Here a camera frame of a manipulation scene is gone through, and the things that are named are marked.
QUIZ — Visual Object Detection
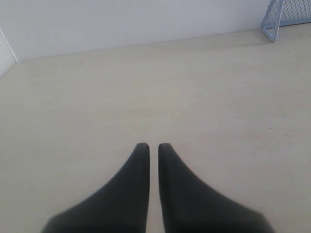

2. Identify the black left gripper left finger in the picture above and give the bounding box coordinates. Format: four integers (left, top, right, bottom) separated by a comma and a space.
42, 143, 150, 233

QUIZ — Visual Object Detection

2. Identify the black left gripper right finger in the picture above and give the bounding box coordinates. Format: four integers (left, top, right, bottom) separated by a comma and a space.
158, 143, 274, 233

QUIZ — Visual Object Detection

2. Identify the small white toy goal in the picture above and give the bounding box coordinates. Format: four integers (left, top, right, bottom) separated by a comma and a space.
260, 0, 311, 43

